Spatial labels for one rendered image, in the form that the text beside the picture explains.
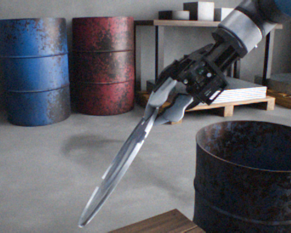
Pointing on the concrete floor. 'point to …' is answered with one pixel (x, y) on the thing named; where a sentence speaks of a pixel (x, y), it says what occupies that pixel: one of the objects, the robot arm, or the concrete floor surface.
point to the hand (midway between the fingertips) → (151, 116)
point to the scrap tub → (248, 178)
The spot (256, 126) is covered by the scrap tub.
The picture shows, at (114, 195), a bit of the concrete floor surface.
